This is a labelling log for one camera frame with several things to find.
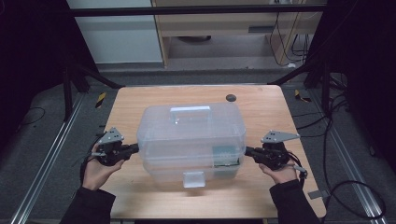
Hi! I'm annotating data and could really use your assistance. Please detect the white cabinet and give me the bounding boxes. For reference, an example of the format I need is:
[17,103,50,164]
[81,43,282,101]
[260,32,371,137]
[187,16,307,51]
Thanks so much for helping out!
[65,0,164,65]

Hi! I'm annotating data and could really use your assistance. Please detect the clear plastic storage box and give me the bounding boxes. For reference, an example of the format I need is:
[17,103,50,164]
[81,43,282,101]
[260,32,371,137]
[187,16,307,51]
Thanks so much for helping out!
[135,102,248,189]

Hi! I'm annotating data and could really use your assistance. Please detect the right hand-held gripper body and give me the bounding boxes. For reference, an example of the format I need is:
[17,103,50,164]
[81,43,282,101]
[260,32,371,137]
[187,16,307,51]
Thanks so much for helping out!
[259,129,302,172]

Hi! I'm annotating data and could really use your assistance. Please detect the thin black floor cable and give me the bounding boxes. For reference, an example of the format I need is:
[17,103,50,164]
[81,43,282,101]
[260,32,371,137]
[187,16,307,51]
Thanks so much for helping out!
[18,105,47,127]

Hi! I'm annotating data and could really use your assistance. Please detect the black curtain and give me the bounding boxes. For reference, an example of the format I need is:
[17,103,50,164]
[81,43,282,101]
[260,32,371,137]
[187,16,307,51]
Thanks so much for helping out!
[0,0,98,150]
[306,0,396,175]

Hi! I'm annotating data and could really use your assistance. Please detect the grey tape piece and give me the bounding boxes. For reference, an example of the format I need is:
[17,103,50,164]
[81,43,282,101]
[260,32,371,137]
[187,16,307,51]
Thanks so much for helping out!
[307,189,331,201]

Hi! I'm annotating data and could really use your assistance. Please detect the black looped gripper cable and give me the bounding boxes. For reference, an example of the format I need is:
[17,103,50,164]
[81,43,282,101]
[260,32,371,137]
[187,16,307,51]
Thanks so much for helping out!
[288,150,388,220]

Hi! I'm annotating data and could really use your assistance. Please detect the person's right hand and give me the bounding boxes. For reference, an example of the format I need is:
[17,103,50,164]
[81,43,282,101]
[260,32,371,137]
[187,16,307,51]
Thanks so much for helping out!
[257,150,301,186]

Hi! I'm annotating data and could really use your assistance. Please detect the black horizontal frame bar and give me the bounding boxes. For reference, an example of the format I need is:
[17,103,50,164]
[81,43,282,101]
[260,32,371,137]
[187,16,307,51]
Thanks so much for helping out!
[66,4,328,18]

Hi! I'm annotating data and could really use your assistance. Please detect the light wooden desk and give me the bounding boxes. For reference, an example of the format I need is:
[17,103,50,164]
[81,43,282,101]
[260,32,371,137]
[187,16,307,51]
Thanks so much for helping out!
[151,0,328,69]

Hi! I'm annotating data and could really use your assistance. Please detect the aluminium floor rail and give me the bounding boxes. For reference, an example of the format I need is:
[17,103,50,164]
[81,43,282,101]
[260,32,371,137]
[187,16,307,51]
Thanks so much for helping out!
[8,92,87,224]
[307,90,390,224]

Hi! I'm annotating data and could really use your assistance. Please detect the green and white carton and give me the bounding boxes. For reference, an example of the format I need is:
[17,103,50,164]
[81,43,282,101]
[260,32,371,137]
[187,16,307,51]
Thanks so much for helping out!
[211,145,242,169]

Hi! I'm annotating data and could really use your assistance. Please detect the black metal stand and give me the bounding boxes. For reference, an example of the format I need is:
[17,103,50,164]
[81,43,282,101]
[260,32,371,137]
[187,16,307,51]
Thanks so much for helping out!
[61,59,125,123]
[267,59,332,117]

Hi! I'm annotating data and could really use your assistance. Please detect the hanging black desk cables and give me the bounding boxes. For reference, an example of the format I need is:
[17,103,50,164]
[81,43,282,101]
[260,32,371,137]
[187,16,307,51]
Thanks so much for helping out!
[268,12,313,68]

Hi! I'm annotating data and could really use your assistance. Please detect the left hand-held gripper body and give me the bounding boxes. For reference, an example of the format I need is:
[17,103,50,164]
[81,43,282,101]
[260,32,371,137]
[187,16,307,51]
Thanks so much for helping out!
[94,126,131,167]

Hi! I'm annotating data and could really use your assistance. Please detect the person's left hand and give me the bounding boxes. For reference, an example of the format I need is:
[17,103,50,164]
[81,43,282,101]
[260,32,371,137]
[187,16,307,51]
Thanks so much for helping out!
[80,144,126,192]

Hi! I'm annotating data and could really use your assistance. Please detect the yellow and black tape strip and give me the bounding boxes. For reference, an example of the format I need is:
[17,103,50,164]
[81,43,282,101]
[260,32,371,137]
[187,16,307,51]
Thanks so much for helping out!
[293,89,313,104]
[94,91,107,109]

